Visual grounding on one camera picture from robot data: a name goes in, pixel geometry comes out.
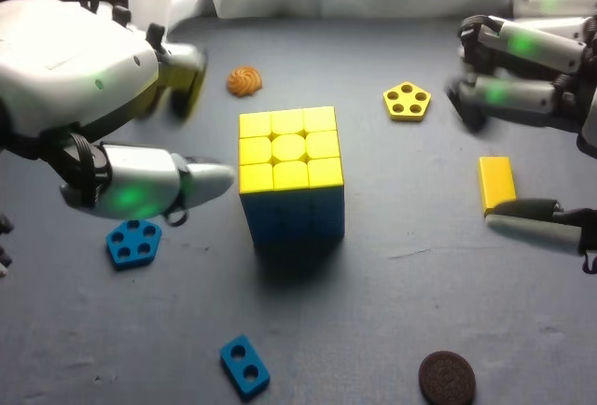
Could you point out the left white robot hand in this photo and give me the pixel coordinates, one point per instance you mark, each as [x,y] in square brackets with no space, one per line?
[70,60]

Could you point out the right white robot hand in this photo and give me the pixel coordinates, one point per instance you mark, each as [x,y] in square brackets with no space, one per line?
[527,46]

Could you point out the yellow and blue puzzle cube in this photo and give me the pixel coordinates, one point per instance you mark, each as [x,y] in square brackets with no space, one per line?
[289,148]

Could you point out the yellow rectangular block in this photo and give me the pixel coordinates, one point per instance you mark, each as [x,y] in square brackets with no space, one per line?
[496,181]

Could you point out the yellow pentagon block with holes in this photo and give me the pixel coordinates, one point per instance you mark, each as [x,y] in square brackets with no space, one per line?
[406,115]

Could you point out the orange swirl cookie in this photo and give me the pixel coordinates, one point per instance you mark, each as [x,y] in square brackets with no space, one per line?
[245,82]

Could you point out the blue pentagon block with holes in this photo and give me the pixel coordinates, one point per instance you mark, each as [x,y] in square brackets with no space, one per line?
[133,258]

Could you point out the chocolate sandwich cookie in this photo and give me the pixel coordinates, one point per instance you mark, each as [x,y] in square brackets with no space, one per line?
[447,379]

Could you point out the blue two-hole rectangular block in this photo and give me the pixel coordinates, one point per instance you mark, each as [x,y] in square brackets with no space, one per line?
[245,367]

